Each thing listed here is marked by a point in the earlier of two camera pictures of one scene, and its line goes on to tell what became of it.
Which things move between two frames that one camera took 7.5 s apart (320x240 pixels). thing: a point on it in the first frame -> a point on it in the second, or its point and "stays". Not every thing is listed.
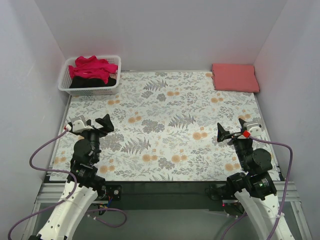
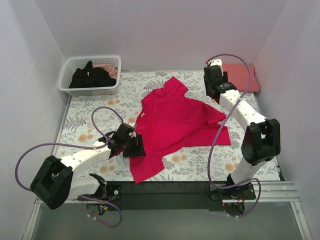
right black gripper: x=233 y=135 -> x=211 y=86
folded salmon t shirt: x=233 y=77 stays
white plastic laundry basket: x=63 y=82 stays
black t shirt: x=82 y=82 stays
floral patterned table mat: x=165 y=127 stays
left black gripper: x=94 y=129 -> x=136 y=146
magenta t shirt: x=92 y=67 -> x=170 y=120
